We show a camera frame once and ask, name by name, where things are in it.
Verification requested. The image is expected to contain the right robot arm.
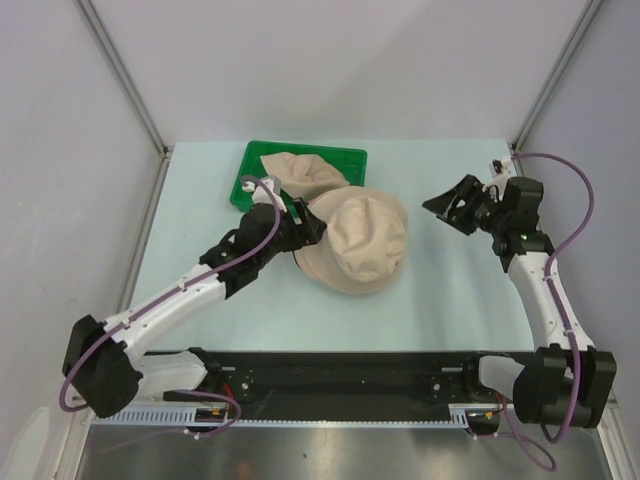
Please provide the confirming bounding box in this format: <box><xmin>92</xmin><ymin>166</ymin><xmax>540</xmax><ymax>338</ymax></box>
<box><xmin>422</xmin><ymin>175</ymin><xmax>617</xmax><ymax>429</ymax></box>

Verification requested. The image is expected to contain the aluminium frame post right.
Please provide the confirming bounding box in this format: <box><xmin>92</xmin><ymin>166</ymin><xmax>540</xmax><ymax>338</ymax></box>
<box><xmin>510</xmin><ymin>0</ymin><xmax>608</xmax><ymax>154</ymax></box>

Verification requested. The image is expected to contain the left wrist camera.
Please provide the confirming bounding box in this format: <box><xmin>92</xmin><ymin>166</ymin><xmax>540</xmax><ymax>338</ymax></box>
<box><xmin>241</xmin><ymin>175</ymin><xmax>287</xmax><ymax>212</ymax></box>

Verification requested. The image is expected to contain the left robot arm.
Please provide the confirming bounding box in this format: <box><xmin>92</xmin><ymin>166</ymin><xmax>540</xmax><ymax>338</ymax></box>
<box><xmin>62</xmin><ymin>199</ymin><xmax>326</xmax><ymax>418</ymax></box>

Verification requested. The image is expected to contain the aluminium frame post left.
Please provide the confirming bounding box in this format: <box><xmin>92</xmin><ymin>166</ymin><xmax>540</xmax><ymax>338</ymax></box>
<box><xmin>73</xmin><ymin>0</ymin><xmax>169</xmax><ymax>158</ymax></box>

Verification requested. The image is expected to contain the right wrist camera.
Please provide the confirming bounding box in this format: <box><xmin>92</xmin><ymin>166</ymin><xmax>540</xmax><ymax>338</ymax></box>
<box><xmin>490</xmin><ymin>156</ymin><xmax>515</xmax><ymax>181</ymax></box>

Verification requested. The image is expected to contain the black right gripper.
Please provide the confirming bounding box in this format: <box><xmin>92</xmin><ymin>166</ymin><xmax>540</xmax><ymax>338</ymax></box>
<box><xmin>422</xmin><ymin>174</ymin><xmax>508</xmax><ymax>236</ymax></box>

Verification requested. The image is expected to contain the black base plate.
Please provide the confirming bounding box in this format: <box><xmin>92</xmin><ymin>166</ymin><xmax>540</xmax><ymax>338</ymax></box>
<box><xmin>203</xmin><ymin>351</ymin><xmax>498</xmax><ymax>419</ymax></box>

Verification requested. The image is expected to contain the aluminium frame post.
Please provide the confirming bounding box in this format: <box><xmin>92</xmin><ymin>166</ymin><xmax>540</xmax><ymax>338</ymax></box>
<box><xmin>73</xmin><ymin>0</ymin><xmax>169</xmax><ymax>158</ymax></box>
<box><xmin>510</xmin><ymin>0</ymin><xmax>608</xmax><ymax>154</ymax></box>

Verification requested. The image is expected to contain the white slotted cable duct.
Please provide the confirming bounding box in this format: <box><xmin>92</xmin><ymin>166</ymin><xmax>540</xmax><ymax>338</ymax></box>
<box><xmin>94</xmin><ymin>405</ymin><xmax>469</xmax><ymax>430</ymax></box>

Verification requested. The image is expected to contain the beige logo bucket hat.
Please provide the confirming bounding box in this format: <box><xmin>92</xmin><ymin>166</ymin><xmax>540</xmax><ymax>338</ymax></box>
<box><xmin>294</xmin><ymin>186</ymin><xmax>408</xmax><ymax>295</ymax></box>

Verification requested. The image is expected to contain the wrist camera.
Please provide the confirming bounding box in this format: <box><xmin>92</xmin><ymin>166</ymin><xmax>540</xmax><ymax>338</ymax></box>
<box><xmin>241</xmin><ymin>175</ymin><xmax>287</xmax><ymax>212</ymax></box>
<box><xmin>490</xmin><ymin>156</ymin><xmax>515</xmax><ymax>181</ymax></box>

